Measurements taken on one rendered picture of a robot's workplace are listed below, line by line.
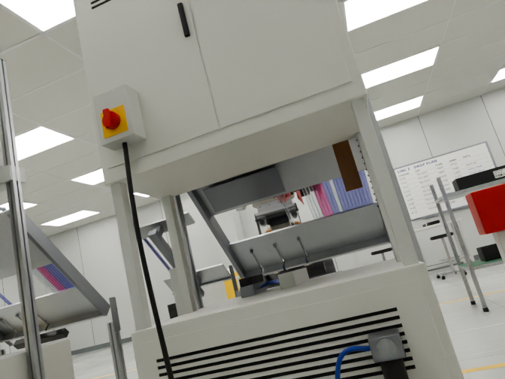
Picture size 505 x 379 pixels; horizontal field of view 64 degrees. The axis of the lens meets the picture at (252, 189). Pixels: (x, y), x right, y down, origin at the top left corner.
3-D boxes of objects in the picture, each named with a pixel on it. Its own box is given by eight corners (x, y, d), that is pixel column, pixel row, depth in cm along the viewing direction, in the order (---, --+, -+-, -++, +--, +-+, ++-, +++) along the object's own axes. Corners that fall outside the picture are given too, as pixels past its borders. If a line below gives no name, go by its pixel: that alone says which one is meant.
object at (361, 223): (245, 274, 188) (246, 268, 190) (387, 237, 172) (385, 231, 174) (228, 247, 177) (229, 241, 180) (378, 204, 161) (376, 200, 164)
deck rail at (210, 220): (242, 280, 187) (243, 271, 192) (246, 280, 186) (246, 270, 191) (167, 161, 147) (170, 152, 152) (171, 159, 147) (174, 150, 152)
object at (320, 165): (210, 222, 165) (212, 213, 169) (370, 174, 149) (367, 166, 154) (171, 159, 147) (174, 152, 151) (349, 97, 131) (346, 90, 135)
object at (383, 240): (246, 280, 186) (246, 268, 192) (389, 243, 170) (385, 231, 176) (245, 278, 185) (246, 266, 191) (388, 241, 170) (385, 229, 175)
